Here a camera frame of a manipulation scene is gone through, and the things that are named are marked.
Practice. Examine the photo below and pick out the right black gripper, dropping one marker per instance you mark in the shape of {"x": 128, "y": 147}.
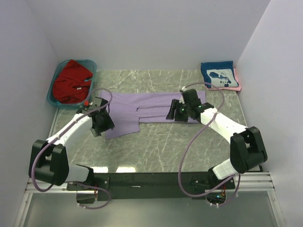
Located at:
{"x": 175, "y": 105}

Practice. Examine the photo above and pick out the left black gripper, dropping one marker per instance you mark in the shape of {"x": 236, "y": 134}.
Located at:
{"x": 108, "y": 124}

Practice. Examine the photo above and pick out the lilac purple t-shirt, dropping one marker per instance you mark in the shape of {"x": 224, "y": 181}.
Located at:
{"x": 128, "y": 110}

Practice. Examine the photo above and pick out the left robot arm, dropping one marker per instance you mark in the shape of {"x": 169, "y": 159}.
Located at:
{"x": 49, "y": 160}

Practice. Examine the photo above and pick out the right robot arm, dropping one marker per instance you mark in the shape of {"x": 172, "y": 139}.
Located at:
{"x": 247, "y": 149}

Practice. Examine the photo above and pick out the red t-shirt in basket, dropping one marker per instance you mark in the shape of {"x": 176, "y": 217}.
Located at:
{"x": 73, "y": 83}

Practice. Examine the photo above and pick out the teal plastic basket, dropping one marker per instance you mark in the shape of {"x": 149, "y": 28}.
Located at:
{"x": 89, "y": 64}

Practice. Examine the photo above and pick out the folded blue printed t-shirt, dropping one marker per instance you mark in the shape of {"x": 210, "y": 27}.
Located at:
{"x": 214, "y": 65}

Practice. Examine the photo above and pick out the black base beam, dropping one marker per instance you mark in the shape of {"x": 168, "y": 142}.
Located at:
{"x": 154, "y": 185}

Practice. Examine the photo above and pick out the folded pink t-shirt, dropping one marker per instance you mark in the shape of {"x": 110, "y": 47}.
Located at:
{"x": 223, "y": 79}

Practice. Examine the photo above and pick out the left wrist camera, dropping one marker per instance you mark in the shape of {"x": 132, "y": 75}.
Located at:
{"x": 94, "y": 104}

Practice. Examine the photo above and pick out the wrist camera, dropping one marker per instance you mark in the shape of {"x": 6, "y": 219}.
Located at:
{"x": 189, "y": 97}
{"x": 94, "y": 104}

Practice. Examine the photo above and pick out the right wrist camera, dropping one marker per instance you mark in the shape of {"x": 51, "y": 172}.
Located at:
{"x": 189, "y": 97}

